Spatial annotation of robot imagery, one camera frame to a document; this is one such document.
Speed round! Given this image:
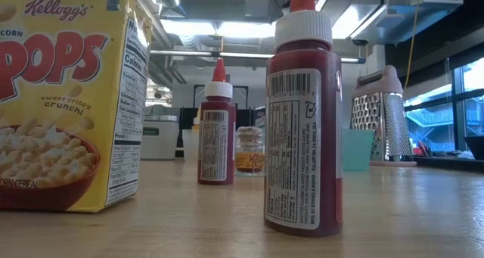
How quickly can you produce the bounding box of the dark blue cereal box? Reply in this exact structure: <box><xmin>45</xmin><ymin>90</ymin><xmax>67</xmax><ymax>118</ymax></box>
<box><xmin>253</xmin><ymin>105</ymin><xmax>268</xmax><ymax>129</ymax></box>

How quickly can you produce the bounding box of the black computer monitor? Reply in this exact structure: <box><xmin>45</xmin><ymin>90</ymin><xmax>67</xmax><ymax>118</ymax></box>
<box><xmin>234</xmin><ymin>108</ymin><xmax>255</xmax><ymax>129</ymax></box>
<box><xmin>179</xmin><ymin>106</ymin><xmax>200</xmax><ymax>130</ymax></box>

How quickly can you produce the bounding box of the small brown spice jar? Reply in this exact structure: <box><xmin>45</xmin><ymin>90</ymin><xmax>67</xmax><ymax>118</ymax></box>
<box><xmin>234</xmin><ymin>126</ymin><xmax>265</xmax><ymax>177</ymax></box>

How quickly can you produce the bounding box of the red food colouring bottle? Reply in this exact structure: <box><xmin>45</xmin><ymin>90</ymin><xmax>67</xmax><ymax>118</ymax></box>
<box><xmin>263</xmin><ymin>0</ymin><xmax>344</xmax><ymax>238</ymax></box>
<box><xmin>197</xmin><ymin>58</ymin><xmax>237</xmax><ymax>186</ymax></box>

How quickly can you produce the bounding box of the frosted white plastic bin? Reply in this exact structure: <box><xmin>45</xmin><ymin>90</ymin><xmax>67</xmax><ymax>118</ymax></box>
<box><xmin>140</xmin><ymin>113</ymin><xmax>182</xmax><ymax>161</ymax></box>

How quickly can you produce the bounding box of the grey ceiling pipe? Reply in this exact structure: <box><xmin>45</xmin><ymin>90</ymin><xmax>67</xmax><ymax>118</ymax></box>
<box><xmin>149</xmin><ymin>48</ymin><xmax>367</xmax><ymax>65</ymax></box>

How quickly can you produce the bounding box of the fluorescent ceiling light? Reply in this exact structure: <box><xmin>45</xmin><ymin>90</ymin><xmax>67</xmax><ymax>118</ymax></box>
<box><xmin>158</xmin><ymin>18</ymin><xmax>277</xmax><ymax>39</ymax></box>

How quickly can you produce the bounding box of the grey ceiling junction box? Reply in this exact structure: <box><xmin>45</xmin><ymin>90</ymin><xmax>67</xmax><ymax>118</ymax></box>
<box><xmin>244</xmin><ymin>0</ymin><xmax>283</xmax><ymax>19</ymax></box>

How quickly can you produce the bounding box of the teal plastic tray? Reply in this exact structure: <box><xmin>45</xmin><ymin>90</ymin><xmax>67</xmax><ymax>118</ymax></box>
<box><xmin>342</xmin><ymin>128</ymin><xmax>375</xmax><ymax>174</ymax></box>

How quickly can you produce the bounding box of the pink metal box grater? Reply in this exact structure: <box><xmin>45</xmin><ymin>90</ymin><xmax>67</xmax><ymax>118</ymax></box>
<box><xmin>349</xmin><ymin>64</ymin><xmax>417</xmax><ymax>167</ymax></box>

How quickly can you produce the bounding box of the yellow Corn Pops box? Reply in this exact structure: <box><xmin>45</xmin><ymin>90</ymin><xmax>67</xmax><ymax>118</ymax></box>
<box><xmin>0</xmin><ymin>0</ymin><xmax>154</xmax><ymax>213</ymax></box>

